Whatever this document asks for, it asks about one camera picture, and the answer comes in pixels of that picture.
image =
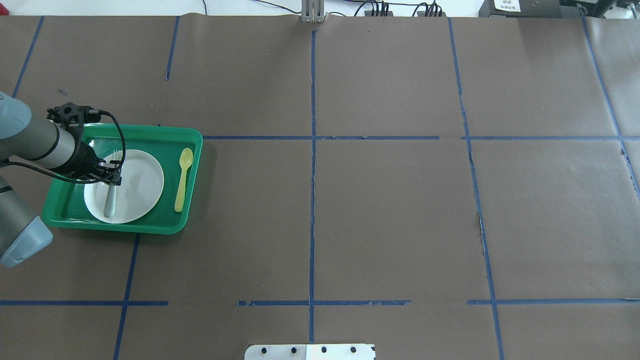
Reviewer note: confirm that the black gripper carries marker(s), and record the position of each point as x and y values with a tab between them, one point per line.
83	156

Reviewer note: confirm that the translucent plastic fork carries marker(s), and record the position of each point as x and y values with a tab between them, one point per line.
110	200

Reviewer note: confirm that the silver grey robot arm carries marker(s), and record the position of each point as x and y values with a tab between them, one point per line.
53	146

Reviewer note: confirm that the white round plate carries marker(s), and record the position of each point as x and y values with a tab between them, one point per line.
140	190

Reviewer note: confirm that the green plastic tray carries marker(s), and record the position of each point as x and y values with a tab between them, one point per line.
65	206

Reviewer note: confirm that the yellow plastic spoon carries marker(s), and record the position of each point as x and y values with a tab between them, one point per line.
186	160

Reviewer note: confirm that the black equipment box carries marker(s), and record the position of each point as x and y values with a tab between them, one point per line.
547	9

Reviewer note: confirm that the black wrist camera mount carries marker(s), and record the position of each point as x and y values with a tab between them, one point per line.
70	114

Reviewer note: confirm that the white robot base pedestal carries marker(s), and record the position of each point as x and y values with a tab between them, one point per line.
331	351

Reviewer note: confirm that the aluminium frame post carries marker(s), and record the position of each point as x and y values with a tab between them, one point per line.
313	11

